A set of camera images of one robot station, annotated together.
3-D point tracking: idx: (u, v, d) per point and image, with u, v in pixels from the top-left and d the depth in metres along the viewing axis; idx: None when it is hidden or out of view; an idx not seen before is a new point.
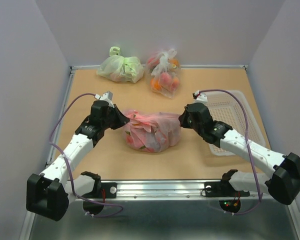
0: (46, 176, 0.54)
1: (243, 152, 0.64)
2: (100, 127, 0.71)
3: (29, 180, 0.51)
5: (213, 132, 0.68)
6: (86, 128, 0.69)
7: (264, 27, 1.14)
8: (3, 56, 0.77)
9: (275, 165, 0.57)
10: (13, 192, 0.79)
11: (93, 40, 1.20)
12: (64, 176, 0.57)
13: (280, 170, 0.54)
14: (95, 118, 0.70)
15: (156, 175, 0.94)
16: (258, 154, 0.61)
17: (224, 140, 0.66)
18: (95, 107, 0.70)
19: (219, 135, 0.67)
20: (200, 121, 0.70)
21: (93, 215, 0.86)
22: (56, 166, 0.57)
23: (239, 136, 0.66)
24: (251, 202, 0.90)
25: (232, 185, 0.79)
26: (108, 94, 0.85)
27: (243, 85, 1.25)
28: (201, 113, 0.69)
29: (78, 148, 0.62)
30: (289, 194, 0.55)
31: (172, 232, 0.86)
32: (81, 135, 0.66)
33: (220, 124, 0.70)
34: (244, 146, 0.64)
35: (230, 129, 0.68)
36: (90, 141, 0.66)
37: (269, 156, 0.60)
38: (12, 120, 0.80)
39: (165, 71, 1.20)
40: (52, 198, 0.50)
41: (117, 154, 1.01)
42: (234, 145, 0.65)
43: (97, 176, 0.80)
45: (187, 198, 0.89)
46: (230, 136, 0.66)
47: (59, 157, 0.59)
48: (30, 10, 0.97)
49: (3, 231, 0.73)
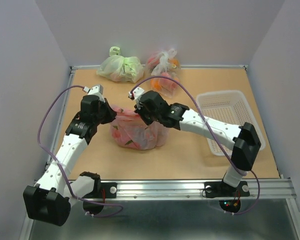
0: (42, 187, 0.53)
1: (204, 131, 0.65)
2: (92, 123, 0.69)
3: (25, 192, 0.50)
5: (171, 115, 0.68)
6: (77, 125, 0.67)
7: (264, 27, 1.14)
8: (3, 57, 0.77)
9: (234, 136, 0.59)
10: (13, 192, 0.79)
11: (93, 40, 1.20)
12: (61, 183, 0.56)
13: (239, 141, 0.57)
14: (85, 114, 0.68)
15: (156, 175, 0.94)
16: (217, 130, 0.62)
17: (183, 121, 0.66)
18: (84, 102, 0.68)
19: (177, 117, 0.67)
20: (155, 107, 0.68)
21: (93, 215, 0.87)
22: (51, 174, 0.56)
23: (197, 115, 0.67)
24: (248, 201, 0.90)
25: (228, 183, 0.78)
26: (99, 87, 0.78)
27: (243, 85, 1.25)
28: (153, 99, 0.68)
29: (71, 150, 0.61)
30: (249, 162, 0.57)
31: (173, 232, 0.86)
32: (72, 135, 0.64)
33: (176, 106, 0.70)
34: (203, 124, 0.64)
35: (187, 110, 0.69)
36: (83, 140, 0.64)
37: (227, 129, 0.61)
38: (13, 120, 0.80)
39: (165, 70, 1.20)
40: (51, 207, 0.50)
41: (118, 154, 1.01)
42: (194, 125, 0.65)
43: (96, 176, 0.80)
45: (187, 198, 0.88)
46: (188, 116, 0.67)
47: (52, 164, 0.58)
48: (30, 10, 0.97)
49: (3, 231, 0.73)
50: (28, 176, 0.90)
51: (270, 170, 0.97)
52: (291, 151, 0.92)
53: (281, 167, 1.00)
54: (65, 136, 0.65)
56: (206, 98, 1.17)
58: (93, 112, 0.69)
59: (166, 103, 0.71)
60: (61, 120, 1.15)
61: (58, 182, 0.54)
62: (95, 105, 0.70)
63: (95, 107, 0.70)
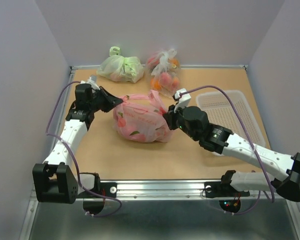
0: (50, 163, 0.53)
1: (250, 159, 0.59)
2: (89, 109, 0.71)
3: (35, 170, 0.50)
5: (214, 140, 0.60)
6: (75, 113, 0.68)
7: (264, 27, 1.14)
8: (3, 58, 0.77)
9: (287, 169, 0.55)
10: (13, 192, 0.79)
11: (93, 40, 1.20)
12: (68, 160, 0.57)
13: (294, 175, 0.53)
14: (81, 102, 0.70)
15: (156, 175, 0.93)
16: (267, 160, 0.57)
17: (228, 147, 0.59)
18: (78, 91, 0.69)
19: (221, 142, 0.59)
20: (199, 128, 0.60)
21: (93, 215, 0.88)
22: (58, 151, 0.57)
23: (243, 141, 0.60)
24: (250, 201, 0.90)
25: (235, 188, 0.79)
26: (92, 77, 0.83)
27: (242, 85, 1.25)
28: (201, 120, 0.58)
29: (74, 132, 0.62)
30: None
31: (173, 232, 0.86)
32: (73, 120, 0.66)
33: (218, 128, 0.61)
34: (251, 152, 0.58)
35: (231, 134, 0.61)
36: (83, 124, 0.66)
37: (278, 160, 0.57)
38: (13, 120, 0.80)
39: (165, 70, 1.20)
40: (61, 181, 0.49)
41: (116, 153, 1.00)
42: (240, 152, 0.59)
43: (96, 174, 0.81)
45: (187, 198, 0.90)
46: (233, 141, 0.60)
47: (57, 144, 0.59)
48: (30, 10, 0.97)
49: (2, 231, 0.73)
50: (28, 175, 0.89)
51: None
52: (291, 151, 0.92)
53: None
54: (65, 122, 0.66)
56: (205, 98, 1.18)
58: (88, 99, 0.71)
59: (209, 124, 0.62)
60: (61, 120, 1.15)
61: (65, 158, 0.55)
62: (89, 93, 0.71)
63: (89, 94, 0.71)
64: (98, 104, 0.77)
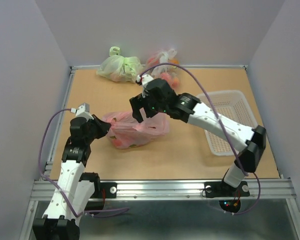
0: (50, 217, 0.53)
1: (215, 128, 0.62)
2: (85, 145, 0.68)
3: (35, 225, 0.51)
5: (180, 107, 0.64)
6: (71, 150, 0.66)
7: (265, 27, 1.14)
8: (3, 58, 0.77)
9: (247, 139, 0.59)
10: (13, 192, 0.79)
11: (93, 39, 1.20)
12: (68, 210, 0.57)
13: (251, 145, 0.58)
14: (76, 137, 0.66)
15: (156, 175, 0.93)
16: (230, 130, 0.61)
17: (194, 115, 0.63)
18: (73, 127, 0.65)
19: (187, 110, 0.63)
20: (162, 97, 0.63)
21: (93, 215, 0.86)
22: (56, 202, 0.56)
23: (209, 111, 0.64)
24: (248, 201, 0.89)
25: (228, 183, 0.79)
26: (85, 105, 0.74)
27: (242, 86, 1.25)
28: (161, 88, 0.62)
29: (71, 177, 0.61)
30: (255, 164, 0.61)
31: (172, 232, 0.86)
32: (69, 161, 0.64)
33: (186, 97, 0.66)
34: (215, 121, 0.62)
35: (198, 103, 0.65)
36: (80, 164, 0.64)
37: (239, 131, 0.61)
38: (12, 120, 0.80)
39: (165, 71, 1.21)
40: (63, 235, 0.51)
41: (116, 154, 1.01)
42: (205, 121, 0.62)
43: (94, 175, 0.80)
45: (187, 198, 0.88)
46: (199, 110, 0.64)
47: (55, 192, 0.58)
48: (30, 10, 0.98)
49: (2, 231, 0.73)
50: (28, 175, 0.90)
51: (270, 170, 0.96)
52: (291, 151, 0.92)
53: (281, 167, 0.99)
54: (62, 163, 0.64)
56: (205, 99, 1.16)
58: (84, 134, 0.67)
59: (174, 93, 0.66)
60: (61, 120, 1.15)
61: (65, 209, 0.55)
62: (84, 127, 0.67)
63: (85, 128, 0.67)
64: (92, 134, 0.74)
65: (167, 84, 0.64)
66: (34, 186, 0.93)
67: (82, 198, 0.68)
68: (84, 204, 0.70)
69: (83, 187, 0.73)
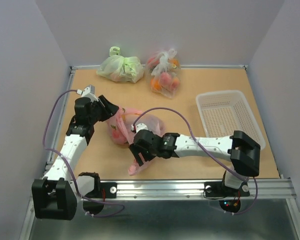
0: (50, 178, 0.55)
1: (199, 151, 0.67)
2: (89, 124, 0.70)
3: (35, 185, 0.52)
5: (165, 146, 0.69)
6: (76, 128, 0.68)
7: (264, 27, 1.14)
8: (3, 58, 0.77)
9: (228, 149, 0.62)
10: (13, 192, 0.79)
11: (93, 40, 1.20)
12: (67, 176, 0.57)
13: (235, 152, 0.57)
14: (81, 116, 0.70)
15: (156, 176, 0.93)
16: (211, 147, 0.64)
17: (177, 150, 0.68)
18: (77, 106, 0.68)
19: (171, 146, 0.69)
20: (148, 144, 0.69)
21: (93, 215, 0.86)
22: (57, 167, 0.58)
23: (188, 139, 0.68)
24: (247, 201, 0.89)
25: (229, 186, 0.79)
26: (90, 87, 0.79)
27: (242, 86, 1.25)
28: (143, 138, 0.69)
29: (74, 147, 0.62)
30: (253, 168, 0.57)
31: (172, 232, 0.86)
32: (73, 135, 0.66)
33: (167, 135, 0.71)
34: (196, 145, 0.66)
35: (178, 136, 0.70)
36: (84, 139, 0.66)
37: (219, 144, 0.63)
38: (13, 120, 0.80)
39: (165, 70, 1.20)
40: (60, 198, 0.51)
41: (116, 153, 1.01)
42: (188, 149, 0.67)
43: (95, 175, 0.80)
45: (187, 198, 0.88)
46: (180, 142, 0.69)
47: (57, 159, 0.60)
48: (30, 10, 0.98)
49: (2, 230, 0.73)
50: (29, 175, 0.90)
51: (270, 170, 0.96)
52: (291, 151, 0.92)
53: (281, 167, 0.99)
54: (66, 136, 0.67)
56: (205, 98, 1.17)
58: (88, 114, 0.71)
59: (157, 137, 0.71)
60: (61, 120, 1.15)
61: (65, 174, 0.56)
62: (88, 107, 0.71)
63: (89, 108, 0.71)
64: (97, 115, 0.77)
65: (148, 131, 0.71)
66: None
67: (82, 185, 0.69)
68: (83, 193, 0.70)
69: (84, 178, 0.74)
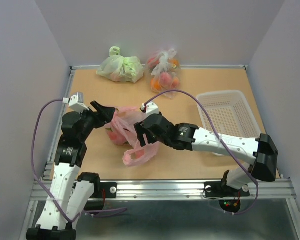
0: (43, 227, 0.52)
1: (219, 149, 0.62)
2: (81, 143, 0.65)
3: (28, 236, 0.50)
5: (180, 138, 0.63)
6: (65, 151, 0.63)
7: (264, 27, 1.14)
8: (3, 58, 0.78)
9: (254, 151, 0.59)
10: (13, 192, 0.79)
11: (93, 40, 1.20)
12: (61, 219, 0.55)
13: (261, 157, 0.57)
14: (70, 136, 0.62)
15: (156, 176, 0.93)
16: (234, 147, 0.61)
17: (196, 143, 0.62)
18: (65, 127, 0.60)
19: (188, 139, 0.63)
20: (162, 132, 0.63)
21: (93, 215, 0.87)
22: (49, 211, 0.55)
23: (208, 133, 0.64)
24: (247, 201, 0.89)
25: (232, 187, 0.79)
26: (78, 95, 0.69)
27: (242, 86, 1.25)
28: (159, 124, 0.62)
29: (65, 182, 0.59)
30: (273, 174, 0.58)
31: (172, 232, 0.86)
32: (63, 164, 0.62)
33: (184, 126, 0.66)
34: (217, 142, 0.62)
35: (197, 129, 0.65)
36: (75, 167, 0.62)
37: (244, 145, 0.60)
38: (13, 120, 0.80)
39: (165, 70, 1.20)
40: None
41: (117, 154, 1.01)
42: (208, 144, 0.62)
43: (95, 175, 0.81)
45: (187, 198, 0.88)
46: (200, 135, 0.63)
47: (48, 201, 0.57)
48: (30, 10, 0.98)
49: (2, 231, 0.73)
50: (28, 175, 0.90)
51: None
52: (291, 151, 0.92)
53: (281, 167, 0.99)
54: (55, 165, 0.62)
56: (206, 98, 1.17)
58: (78, 132, 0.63)
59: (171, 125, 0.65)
60: (61, 120, 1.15)
61: (58, 219, 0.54)
62: (78, 124, 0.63)
63: (78, 126, 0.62)
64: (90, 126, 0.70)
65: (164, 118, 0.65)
66: (34, 186, 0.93)
67: (80, 199, 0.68)
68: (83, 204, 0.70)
69: (82, 188, 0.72)
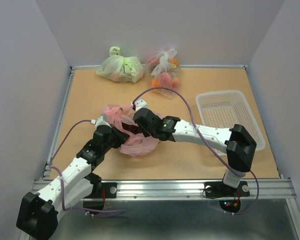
0: (41, 196, 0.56)
1: (196, 139, 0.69)
2: (102, 153, 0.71)
3: (25, 198, 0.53)
5: (164, 129, 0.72)
6: (87, 152, 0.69)
7: (265, 27, 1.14)
8: (3, 58, 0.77)
9: (226, 140, 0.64)
10: (13, 192, 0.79)
11: (93, 40, 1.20)
12: (58, 199, 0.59)
13: (231, 144, 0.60)
14: (96, 143, 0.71)
15: (156, 176, 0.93)
16: (209, 136, 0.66)
17: (176, 133, 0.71)
18: (96, 133, 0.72)
19: (170, 129, 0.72)
20: (147, 124, 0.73)
21: (93, 215, 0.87)
22: (52, 187, 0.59)
23: (188, 124, 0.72)
24: (247, 201, 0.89)
25: (228, 184, 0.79)
26: (103, 116, 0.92)
27: (243, 86, 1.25)
28: (145, 116, 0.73)
29: (76, 172, 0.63)
30: (245, 162, 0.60)
31: (172, 232, 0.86)
32: (81, 159, 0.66)
33: (167, 119, 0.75)
34: (194, 132, 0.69)
35: (178, 121, 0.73)
36: (89, 166, 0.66)
37: (218, 134, 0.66)
38: (12, 119, 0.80)
39: (165, 70, 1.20)
40: (42, 220, 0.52)
41: (117, 154, 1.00)
42: (186, 134, 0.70)
43: (97, 177, 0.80)
45: (187, 198, 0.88)
46: (179, 127, 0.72)
47: (56, 178, 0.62)
48: (30, 9, 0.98)
49: (2, 231, 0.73)
50: (29, 175, 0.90)
51: (270, 170, 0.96)
52: (291, 151, 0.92)
53: (281, 167, 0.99)
54: (75, 158, 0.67)
56: (206, 99, 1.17)
58: (104, 143, 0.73)
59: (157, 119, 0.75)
60: (61, 120, 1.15)
61: (55, 196, 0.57)
62: (106, 136, 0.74)
63: (106, 138, 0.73)
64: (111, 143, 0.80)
65: (149, 111, 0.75)
66: (34, 186, 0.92)
67: (76, 194, 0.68)
68: (77, 199, 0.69)
69: (82, 185, 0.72)
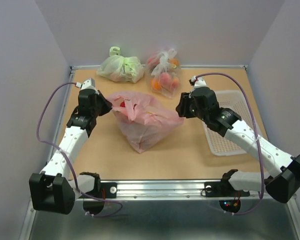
0: (48, 173, 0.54)
1: (250, 147, 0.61)
2: (91, 116, 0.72)
3: (32, 179, 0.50)
5: (220, 119, 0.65)
6: (77, 119, 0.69)
7: (264, 27, 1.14)
8: (3, 58, 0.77)
9: (283, 166, 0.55)
10: (13, 191, 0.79)
11: (93, 40, 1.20)
12: (66, 170, 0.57)
13: (287, 172, 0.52)
14: (84, 107, 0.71)
15: (156, 175, 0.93)
16: (266, 152, 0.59)
17: (231, 131, 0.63)
18: (82, 96, 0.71)
19: (226, 123, 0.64)
20: (206, 106, 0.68)
21: (93, 215, 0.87)
22: (56, 161, 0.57)
23: (248, 129, 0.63)
24: (251, 201, 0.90)
25: (233, 184, 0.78)
26: (91, 80, 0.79)
27: (242, 86, 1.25)
28: (207, 98, 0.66)
29: (74, 141, 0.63)
30: (288, 194, 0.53)
31: (172, 232, 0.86)
32: (74, 127, 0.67)
33: (228, 112, 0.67)
34: (253, 141, 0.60)
35: (239, 120, 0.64)
36: (84, 131, 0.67)
37: (277, 156, 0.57)
38: (12, 119, 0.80)
39: (165, 70, 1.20)
40: (57, 194, 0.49)
41: (117, 154, 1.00)
42: (242, 138, 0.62)
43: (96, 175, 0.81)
45: (187, 198, 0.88)
46: (238, 126, 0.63)
47: (56, 152, 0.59)
48: (30, 9, 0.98)
49: (2, 230, 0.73)
50: (29, 174, 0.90)
51: None
52: (291, 151, 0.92)
53: None
54: (66, 128, 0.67)
56: None
58: (91, 106, 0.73)
59: (218, 106, 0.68)
60: (61, 120, 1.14)
61: (63, 169, 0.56)
62: (92, 99, 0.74)
63: (92, 100, 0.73)
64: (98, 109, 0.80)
65: (214, 95, 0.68)
66: None
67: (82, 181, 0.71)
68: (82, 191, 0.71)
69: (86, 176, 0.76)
